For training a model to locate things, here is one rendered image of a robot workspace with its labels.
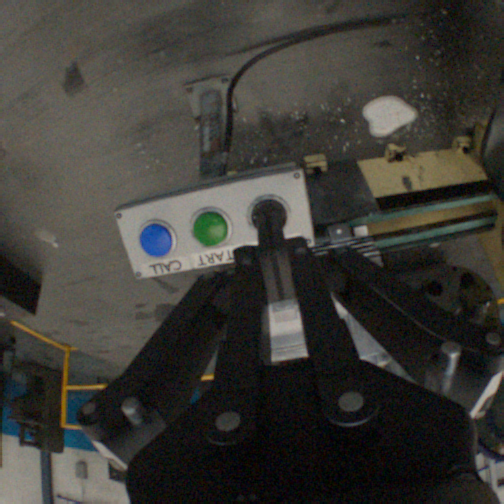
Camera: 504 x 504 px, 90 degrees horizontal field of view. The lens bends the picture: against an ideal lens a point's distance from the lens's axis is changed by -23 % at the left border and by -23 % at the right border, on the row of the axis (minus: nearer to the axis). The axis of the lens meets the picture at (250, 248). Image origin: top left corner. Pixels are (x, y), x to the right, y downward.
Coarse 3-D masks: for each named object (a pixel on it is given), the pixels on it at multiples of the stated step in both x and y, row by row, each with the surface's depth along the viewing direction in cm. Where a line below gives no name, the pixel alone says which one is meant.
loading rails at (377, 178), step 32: (320, 160) 54; (352, 160) 57; (384, 160) 56; (416, 160) 55; (448, 160) 54; (320, 192) 53; (352, 192) 52; (384, 192) 52; (416, 192) 51; (448, 192) 50; (480, 192) 48; (320, 224) 50; (352, 224) 54; (384, 224) 61; (416, 224) 59; (448, 224) 58; (480, 224) 58
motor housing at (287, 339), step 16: (320, 240) 47; (352, 240) 47; (368, 240) 45; (368, 256) 44; (336, 304) 44; (272, 320) 45; (272, 336) 46; (288, 336) 45; (272, 352) 46; (288, 352) 46; (304, 352) 47
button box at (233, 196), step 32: (160, 192) 30; (192, 192) 27; (224, 192) 26; (256, 192) 26; (288, 192) 26; (128, 224) 28; (160, 224) 27; (192, 224) 27; (288, 224) 27; (128, 256) 29; (192, 256) 28; (224, 256) 28
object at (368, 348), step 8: (352, 320) 43; (352, 328) 42; (360, 328) 42; (352, 336) 42; (360, 336) 42; (368, 336) 42; (360, 344) 41; (368, 344) 41; (376, 344) 41; (360, 352) 41; (368, 352) 40; (376, 352) 40; (384, 352) 47; (368, 360) 48; (376, 360) 47; (384, 360) 46
